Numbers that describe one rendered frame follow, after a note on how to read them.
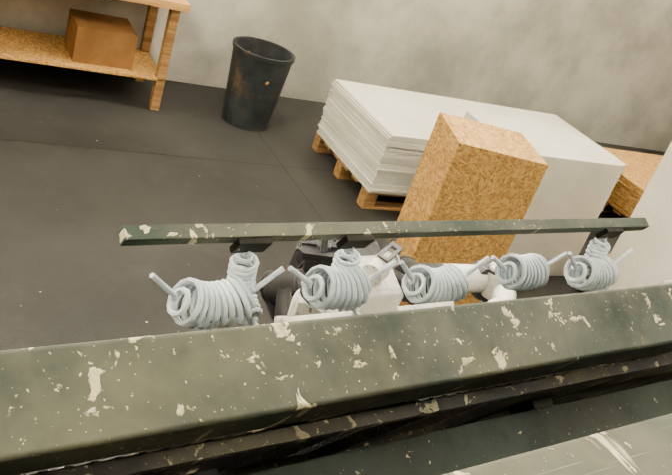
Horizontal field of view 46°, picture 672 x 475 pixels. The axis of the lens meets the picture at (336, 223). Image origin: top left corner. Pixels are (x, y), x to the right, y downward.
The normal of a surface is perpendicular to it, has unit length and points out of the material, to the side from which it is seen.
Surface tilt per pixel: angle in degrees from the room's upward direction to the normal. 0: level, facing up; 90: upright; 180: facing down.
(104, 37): 90
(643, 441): 0
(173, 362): 33
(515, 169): 90
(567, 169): 90
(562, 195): 90
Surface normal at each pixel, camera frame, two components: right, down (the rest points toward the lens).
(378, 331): 0.52, -0.43
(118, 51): 0.40, 0.53
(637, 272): -0.87, -0.05
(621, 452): 0.30, -0.85
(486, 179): 0.12, 0.49
